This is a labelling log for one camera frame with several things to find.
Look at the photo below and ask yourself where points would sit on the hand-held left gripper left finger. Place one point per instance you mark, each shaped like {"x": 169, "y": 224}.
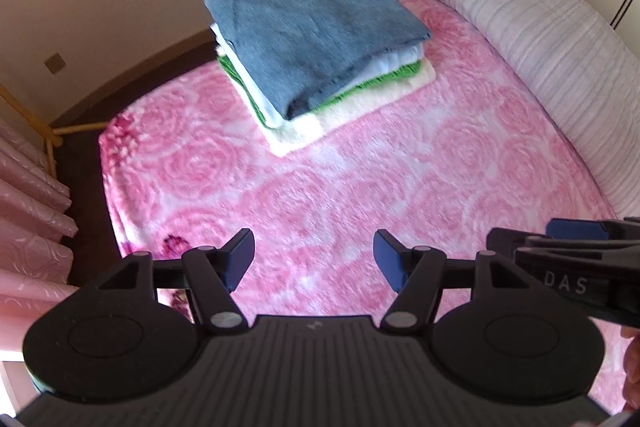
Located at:
{"x": 240, "y": 259}

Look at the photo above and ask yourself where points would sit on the striped lilac duvet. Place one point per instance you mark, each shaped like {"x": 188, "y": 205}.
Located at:
{"x": 525, "y": 37}

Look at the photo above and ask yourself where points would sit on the folded light blue garment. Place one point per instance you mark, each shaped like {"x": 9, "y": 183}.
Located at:
{"x": 385, "y": 64}

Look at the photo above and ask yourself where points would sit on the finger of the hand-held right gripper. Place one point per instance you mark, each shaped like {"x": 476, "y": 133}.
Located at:
{"x": 505, "y": 241}
{"x": 575, "y": 228}

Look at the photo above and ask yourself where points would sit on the wooden rail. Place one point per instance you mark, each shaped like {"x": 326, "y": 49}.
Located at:
{"x": 75, "y": 128}

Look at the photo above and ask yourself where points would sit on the person's right hand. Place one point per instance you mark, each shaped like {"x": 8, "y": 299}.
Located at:
{"x": 634, "y": 367}

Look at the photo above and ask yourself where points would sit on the folded green knit garment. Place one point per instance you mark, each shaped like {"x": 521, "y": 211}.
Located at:
{"x": 360, "y": 86}

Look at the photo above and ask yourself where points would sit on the folded cream fluffy garment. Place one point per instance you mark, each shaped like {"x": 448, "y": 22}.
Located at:
{"x": 320, "y": 127}

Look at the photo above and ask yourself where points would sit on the pink curtain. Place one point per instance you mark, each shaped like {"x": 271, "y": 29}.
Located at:
{"x": 30, "y": 232}

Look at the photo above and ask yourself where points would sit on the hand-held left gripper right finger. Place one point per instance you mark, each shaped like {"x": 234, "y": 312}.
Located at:
{"x": 389, "y": 259}

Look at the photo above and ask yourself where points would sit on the pink floral blanket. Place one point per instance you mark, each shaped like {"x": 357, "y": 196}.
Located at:
{"x": 350, "y": 187}

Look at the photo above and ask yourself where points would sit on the brown wall socket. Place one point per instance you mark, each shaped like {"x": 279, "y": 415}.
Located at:
{"x": 55, "y": 63}

